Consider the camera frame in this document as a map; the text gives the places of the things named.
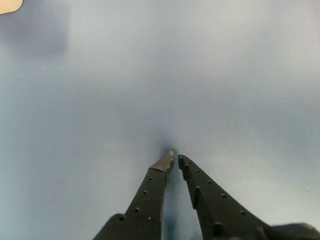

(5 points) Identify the beige box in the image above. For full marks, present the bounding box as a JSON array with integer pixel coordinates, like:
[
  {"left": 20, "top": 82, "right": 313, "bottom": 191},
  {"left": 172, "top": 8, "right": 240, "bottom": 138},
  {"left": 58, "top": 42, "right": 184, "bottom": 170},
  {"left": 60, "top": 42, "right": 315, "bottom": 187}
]
[{"left": 0, "top": 0, "right": 24, "bottom": 15}]

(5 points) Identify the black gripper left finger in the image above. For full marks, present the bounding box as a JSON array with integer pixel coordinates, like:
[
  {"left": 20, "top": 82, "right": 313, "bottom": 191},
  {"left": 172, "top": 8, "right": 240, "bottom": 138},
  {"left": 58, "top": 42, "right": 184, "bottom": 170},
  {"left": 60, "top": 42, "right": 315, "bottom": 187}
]
[{"left": 92, "top": 150, "right": 175, "bottom": 240}]

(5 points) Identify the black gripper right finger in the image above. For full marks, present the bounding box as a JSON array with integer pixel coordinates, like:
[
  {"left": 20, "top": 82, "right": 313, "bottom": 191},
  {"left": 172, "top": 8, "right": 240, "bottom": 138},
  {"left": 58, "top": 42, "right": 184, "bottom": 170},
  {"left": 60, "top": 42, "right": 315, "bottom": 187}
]
[{"left": 177, "top": 154, "right": 275, "bottom": 240}]

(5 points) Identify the blue-grey mat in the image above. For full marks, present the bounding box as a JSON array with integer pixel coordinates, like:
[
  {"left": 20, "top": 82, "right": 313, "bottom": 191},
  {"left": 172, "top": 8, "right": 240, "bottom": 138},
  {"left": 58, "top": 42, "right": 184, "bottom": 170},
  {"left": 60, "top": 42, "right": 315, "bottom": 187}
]
[{"left": 0, "top": 0, "right": 320, "bottom": 240}]

